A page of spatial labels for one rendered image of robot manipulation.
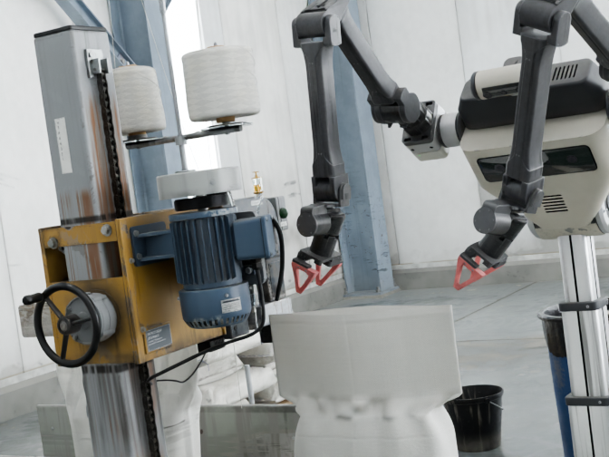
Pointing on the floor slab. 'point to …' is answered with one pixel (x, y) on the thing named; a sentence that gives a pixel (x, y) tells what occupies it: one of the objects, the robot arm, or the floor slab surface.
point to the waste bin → (553, 324)
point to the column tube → (74, 61)
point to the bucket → (477, 417)
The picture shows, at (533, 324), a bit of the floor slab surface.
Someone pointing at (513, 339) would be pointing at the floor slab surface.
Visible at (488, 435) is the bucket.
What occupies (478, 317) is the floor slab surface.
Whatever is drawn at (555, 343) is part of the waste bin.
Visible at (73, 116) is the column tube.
